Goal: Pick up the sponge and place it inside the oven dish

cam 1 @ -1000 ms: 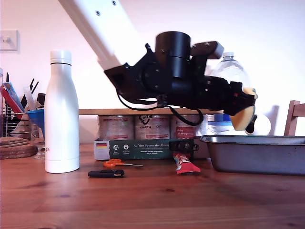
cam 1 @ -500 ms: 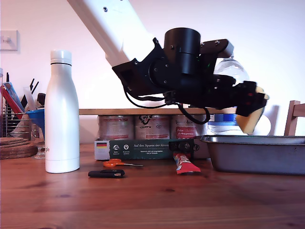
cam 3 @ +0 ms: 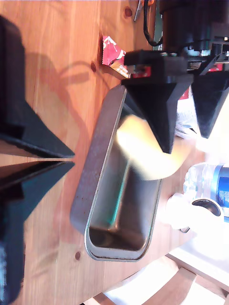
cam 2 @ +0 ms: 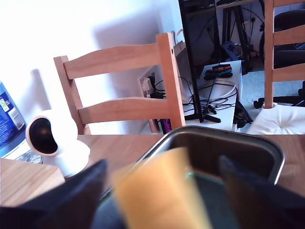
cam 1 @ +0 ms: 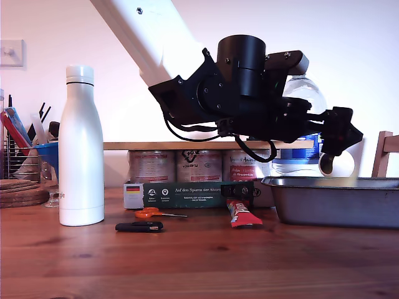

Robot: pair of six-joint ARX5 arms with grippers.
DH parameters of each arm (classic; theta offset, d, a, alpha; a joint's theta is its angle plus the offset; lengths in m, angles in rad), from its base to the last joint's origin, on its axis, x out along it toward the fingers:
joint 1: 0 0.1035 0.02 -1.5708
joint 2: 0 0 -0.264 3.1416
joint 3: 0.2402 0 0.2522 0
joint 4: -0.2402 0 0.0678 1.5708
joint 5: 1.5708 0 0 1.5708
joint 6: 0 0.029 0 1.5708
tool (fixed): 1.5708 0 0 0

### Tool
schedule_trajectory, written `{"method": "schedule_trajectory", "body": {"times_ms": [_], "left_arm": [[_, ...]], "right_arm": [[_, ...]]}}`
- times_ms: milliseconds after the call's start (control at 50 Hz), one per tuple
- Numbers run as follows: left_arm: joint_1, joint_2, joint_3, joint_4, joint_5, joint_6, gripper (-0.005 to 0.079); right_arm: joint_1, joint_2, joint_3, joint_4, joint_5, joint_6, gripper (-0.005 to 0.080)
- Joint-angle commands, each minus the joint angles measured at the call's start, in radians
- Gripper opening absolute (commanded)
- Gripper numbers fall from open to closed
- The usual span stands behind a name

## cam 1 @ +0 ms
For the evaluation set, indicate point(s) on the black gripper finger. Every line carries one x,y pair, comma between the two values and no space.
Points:
343,134

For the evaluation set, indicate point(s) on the grey metal oven dish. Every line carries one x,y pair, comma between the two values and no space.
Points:
336,202

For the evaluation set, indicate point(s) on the white round webcam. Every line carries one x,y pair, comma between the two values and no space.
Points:
344,165

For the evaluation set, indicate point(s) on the wooden chair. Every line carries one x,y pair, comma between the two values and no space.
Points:
381,155

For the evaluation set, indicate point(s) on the large clear plastic water bottle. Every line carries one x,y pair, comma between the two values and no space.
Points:
294,163

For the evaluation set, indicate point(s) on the tin can with script label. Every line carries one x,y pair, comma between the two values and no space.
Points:
240,171

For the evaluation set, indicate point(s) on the black binder clip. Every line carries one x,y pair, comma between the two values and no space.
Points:
237,190

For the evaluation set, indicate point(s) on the red snack bar wrapper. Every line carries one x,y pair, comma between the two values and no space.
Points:
243,215

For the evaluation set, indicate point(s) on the tin can with black logo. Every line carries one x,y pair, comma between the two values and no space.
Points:
199,166

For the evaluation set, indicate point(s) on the light wooden shelf board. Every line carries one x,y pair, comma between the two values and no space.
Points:
187,145

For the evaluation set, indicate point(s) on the dark green printed cardboard box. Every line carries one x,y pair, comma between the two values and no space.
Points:
187,196

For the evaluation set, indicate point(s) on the tin can with red label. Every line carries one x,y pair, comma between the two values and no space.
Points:
151,166

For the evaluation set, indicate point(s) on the black usb stick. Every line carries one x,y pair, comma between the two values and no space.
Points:
137,227

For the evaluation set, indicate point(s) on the white insulated steel bottle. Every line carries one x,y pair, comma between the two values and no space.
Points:
81,149

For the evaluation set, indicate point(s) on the clear stemmed glass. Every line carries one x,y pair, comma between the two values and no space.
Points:
52,201

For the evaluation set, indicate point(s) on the red and blue pouch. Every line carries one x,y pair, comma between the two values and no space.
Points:
17,130

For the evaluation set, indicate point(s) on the stack of cork coasters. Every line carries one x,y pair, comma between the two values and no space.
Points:
22,194

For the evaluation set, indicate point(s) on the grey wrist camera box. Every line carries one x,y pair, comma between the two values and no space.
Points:
290,60

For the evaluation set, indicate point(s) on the white wall light switch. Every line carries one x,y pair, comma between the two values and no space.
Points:
14,53

